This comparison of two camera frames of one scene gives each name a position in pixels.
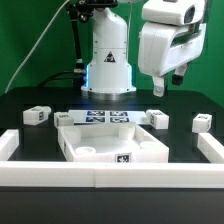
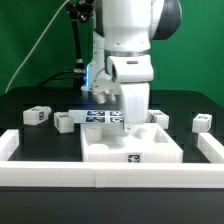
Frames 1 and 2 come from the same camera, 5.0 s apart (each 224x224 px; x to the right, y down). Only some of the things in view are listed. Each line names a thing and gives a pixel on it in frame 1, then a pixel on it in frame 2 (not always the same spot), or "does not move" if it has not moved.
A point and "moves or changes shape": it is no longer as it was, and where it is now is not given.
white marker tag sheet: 108,116 does not move
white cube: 202,123 does not move
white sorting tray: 111,143 moves or changes shape
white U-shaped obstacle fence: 112,174 does not move
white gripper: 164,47 to 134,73
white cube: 34,115 does not move
